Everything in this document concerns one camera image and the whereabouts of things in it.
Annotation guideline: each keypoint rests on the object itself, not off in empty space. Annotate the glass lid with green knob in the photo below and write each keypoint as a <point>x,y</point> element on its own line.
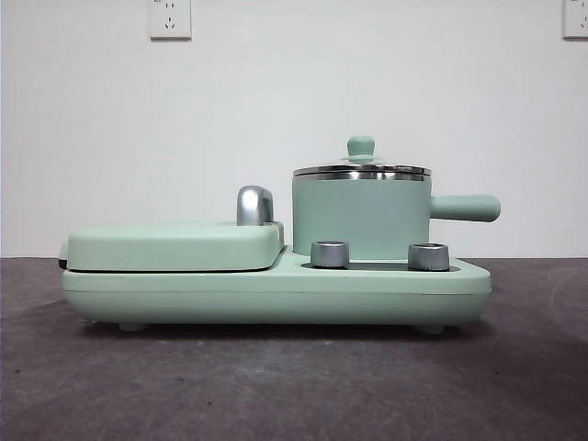
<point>362,147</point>

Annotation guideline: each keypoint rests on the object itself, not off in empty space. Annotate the mint green steamer pot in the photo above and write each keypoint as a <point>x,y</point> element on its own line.
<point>358,216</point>

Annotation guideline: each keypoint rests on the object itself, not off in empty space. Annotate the silver control knob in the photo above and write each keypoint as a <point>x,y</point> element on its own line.
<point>330,253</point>
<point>428,256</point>

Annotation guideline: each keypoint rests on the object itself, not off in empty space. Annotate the mint green breakfast machine base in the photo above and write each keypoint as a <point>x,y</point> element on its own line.
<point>275,296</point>

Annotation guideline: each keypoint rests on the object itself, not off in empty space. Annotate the mint green griddle cover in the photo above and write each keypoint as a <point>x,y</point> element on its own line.
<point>174,245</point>

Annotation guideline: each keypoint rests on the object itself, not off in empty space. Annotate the white wall socket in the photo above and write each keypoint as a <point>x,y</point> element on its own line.
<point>170,18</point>
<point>576,18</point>

